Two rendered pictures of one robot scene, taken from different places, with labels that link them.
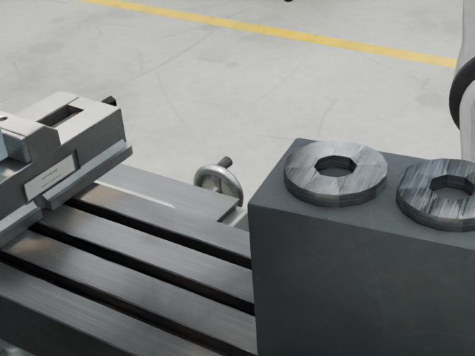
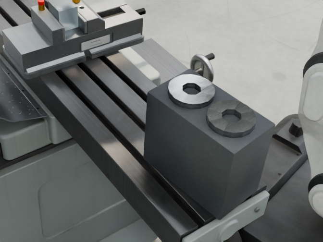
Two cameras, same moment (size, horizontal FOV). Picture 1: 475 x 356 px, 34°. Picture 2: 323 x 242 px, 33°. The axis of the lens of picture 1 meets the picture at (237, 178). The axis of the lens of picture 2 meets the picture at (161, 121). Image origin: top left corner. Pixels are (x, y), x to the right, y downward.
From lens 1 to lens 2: 0.45 m
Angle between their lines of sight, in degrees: 15
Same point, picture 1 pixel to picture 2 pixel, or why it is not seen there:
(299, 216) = (164, 105)
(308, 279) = (164, 132)
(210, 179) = (199, 62)
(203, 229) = not seen: hidden behind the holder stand
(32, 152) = (88, 29)
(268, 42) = not seen: outside the picture
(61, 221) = (93, 66)
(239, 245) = not seen: hidden behind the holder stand
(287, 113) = (296, 29)
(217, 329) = (133, 140)
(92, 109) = (129, 14)
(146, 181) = (160, 54)
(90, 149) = (120, 34)
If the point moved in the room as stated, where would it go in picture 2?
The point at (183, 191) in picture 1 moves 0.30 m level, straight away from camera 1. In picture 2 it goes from (176, 66) to (194, 18)
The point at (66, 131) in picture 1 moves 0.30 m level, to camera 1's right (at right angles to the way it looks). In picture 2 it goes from (111, 21) to (222, 49)
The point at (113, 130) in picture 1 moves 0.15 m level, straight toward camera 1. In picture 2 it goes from (136, 27) to (124, 59)
